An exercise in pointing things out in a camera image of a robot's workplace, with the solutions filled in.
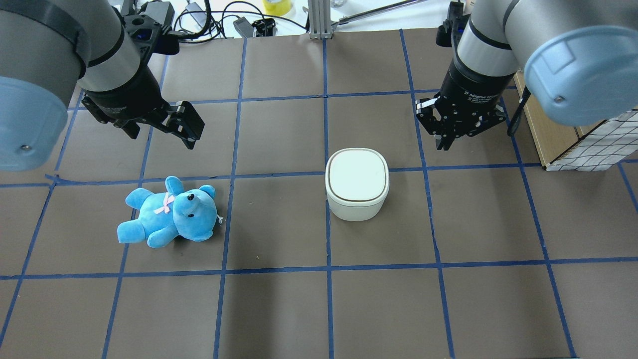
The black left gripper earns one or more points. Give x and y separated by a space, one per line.
128 98

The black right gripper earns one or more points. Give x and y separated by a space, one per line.
472 90

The white trash can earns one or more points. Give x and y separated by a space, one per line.
357 183

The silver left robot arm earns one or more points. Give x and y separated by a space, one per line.
49 47

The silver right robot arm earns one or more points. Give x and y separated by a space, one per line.
579 59

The blue teddy bear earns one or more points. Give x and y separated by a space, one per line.
176 212

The yellow tape roll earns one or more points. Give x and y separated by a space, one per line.
277 7

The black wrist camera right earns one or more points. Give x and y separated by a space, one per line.
453 25

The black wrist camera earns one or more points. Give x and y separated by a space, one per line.
150 27
453 25

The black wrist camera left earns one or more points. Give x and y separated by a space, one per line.
150 27

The wire grid storage box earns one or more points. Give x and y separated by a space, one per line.
588 148

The aluminium frame post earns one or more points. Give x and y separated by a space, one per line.
319 19

